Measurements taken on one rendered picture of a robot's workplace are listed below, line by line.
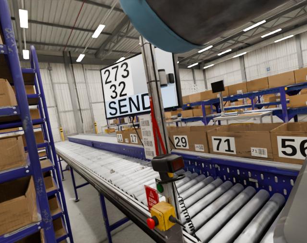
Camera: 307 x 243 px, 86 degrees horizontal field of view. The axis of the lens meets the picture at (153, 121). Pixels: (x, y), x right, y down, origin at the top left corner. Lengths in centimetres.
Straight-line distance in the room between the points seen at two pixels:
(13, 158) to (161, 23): 67
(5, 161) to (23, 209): 18
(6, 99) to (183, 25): 65
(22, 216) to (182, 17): 75
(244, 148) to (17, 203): 110
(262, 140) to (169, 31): 96
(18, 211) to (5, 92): 40
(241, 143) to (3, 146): 113
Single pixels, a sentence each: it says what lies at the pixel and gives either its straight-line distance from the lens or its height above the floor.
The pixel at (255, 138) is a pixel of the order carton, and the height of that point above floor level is 101.
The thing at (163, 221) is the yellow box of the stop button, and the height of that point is 84.
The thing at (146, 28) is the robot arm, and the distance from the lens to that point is 21.
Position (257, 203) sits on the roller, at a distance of 100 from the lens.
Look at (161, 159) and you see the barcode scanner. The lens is 58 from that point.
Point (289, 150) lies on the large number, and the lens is 107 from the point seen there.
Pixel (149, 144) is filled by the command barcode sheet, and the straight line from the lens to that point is 72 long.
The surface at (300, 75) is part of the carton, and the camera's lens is 563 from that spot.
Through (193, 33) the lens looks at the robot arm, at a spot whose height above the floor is 132.
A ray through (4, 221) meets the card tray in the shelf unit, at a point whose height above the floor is 98.
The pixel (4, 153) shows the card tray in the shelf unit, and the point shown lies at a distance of 75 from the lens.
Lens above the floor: 125
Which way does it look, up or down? 3 degrees down
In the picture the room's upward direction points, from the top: 9 degrees counter-clockwise
